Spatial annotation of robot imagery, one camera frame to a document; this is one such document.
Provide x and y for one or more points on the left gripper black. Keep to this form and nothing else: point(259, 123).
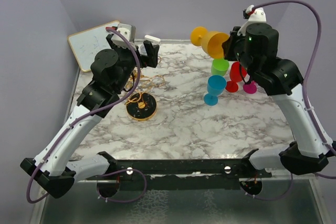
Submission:
point(150, 60)

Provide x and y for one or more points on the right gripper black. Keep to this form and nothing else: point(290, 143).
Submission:
point(229, 44)

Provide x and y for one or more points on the orange wine glass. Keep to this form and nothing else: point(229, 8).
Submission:
point(210, 41)

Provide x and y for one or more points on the green wine glass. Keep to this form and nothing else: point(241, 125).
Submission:
point(219, 67)

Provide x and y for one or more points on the red wine glass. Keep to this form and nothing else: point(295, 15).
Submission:
point(235, 77)

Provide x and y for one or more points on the blue wine glass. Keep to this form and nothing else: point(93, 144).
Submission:
point(215, 87)

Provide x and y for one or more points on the pink wine glass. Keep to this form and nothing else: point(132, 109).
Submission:
point(250, 88)

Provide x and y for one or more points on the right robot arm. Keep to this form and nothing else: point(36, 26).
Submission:
point(256, 51)

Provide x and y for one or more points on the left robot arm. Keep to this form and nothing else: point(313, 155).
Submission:
point(111, 69)

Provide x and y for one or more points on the white eraser box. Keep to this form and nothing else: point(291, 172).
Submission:
point(152, 39)

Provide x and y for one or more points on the small clear plastic cup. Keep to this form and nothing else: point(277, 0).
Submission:
point(142, 50)

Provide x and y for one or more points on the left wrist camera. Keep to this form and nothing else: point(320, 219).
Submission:
point(127, 31)

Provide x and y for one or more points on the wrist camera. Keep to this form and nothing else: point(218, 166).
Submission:
point(252, 15)
point(127, 31)

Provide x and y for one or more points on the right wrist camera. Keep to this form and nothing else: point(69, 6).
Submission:
point(252, 15)

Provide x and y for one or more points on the gold wire glass rack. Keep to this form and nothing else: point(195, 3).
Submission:
point(141, 105)

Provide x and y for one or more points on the small whiteboard gold frame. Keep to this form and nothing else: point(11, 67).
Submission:
point(86, 44)

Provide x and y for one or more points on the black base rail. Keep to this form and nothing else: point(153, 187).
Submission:
point(179, 174)

